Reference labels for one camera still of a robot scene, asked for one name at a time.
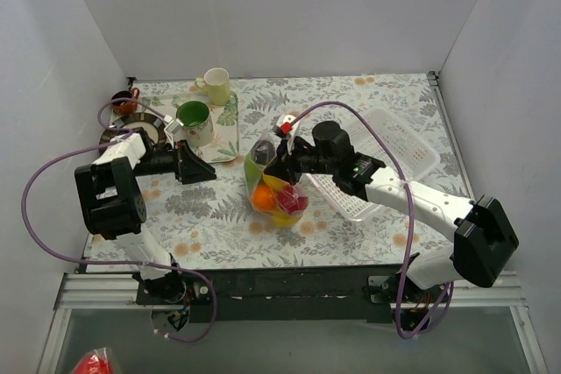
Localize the yellow fake bell pepper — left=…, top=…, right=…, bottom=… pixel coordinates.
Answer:
left=272, top=212, right=302, bottom=228

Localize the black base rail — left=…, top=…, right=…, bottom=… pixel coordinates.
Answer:
left=133, top=265, right=400, bottom=328

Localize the fake orange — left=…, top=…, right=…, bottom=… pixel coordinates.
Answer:
left=251, top=184, right=276, bottom=211

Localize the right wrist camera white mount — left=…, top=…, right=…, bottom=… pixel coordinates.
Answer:
left=273, top=114, right=300, bottom=138

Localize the white plastic basket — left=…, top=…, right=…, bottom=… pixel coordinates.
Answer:
left=308, top=108, right=440, bottom=222

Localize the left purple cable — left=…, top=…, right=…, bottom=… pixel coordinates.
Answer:
left=20, top=100, right=218, bottom=345

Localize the dark purple fake fruit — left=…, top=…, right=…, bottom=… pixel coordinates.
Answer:
left=251, top=139, right=276, bottom=166

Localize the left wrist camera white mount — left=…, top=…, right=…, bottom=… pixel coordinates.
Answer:
left=164, top=116, right=183, bottom=138

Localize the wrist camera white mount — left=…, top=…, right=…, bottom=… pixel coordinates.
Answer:
left=273, top=114, right=300, bottom=138
left=164, top=116, right=183, bottom=138

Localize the striped rim plate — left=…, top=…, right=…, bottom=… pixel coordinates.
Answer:
left=99, top=112, right=169, bottom=150

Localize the small brown red cup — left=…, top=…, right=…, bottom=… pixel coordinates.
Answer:
left=111, top=88, right=140, bottom=116

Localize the red object in bag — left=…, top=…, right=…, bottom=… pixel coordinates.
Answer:
left=70, top=349, right=116, bottom=374

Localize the green fake apple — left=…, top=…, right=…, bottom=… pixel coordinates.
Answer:
left=244, top=156, right=262, bottom=187

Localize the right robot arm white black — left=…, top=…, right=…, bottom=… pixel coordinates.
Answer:
left=265, top=121, right=519, bottom=302

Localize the red fake apple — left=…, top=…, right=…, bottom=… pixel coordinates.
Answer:
left=275, top=185, right=309, bottom=215

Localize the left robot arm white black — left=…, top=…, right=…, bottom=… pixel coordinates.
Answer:
left=75, top=128, right=217, bottom=304

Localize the green interior floral mug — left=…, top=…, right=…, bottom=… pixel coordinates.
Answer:
left=176, top=101, right=214, bottom=147

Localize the fake lemon yellow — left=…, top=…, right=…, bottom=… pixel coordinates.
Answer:
left=262, top=173, right=286, bottom=192

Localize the aluminium frame rail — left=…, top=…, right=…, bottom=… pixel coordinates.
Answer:
left=39, top=271, right=548, bottom=373

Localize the clear zip top bag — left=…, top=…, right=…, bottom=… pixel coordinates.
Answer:
left=244, top=132, right=309, bottom=228

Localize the cream ceramic mug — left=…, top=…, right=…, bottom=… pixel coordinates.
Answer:
left=195, top=67, right=231, bottom=106

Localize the leaf pattern serving tray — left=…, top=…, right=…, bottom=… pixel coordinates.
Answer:
left=110, top=92, right=239, bottom=164

